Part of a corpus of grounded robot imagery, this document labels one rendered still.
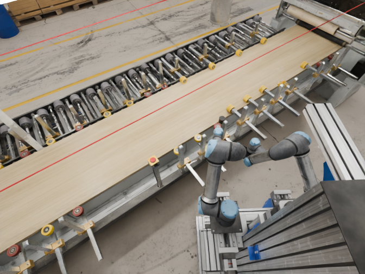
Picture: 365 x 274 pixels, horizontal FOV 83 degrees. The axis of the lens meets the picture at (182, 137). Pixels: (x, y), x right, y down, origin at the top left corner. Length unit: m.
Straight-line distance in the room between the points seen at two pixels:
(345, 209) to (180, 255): 2.10
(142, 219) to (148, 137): 1.09
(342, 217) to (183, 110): 1.85
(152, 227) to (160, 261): 0.37
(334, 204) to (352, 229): 0.07
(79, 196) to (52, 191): 0.26
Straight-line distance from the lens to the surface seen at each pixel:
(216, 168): 1.28
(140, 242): 2.70
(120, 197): 2.21
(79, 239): 2.16
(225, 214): 1.42
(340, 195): 0.77
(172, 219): 2.70
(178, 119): 2.23
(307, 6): 3.91
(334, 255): 0.79
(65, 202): 2.08
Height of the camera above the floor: 2.63
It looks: 56 degrees down
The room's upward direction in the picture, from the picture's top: 2 degrees counter-clockwise
